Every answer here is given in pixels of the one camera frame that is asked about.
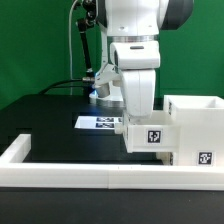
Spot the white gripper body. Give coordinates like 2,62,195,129
121,69,156,118

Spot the white drawer tray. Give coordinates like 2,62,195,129
114,110,180,153
156,152,179,166

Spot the white drawer cabinet box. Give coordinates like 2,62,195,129
163,95,224,167

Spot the white front drawer tray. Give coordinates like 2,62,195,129
156,152,179,166

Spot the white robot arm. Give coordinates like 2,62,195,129
80,0,194,119

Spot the white marker sheet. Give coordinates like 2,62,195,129
74,116,122,130

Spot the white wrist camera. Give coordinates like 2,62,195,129
94,64,121,98

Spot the black cable bundle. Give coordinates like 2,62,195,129
38,0,101,96

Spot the white border frame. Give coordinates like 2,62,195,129
0,134,224,190

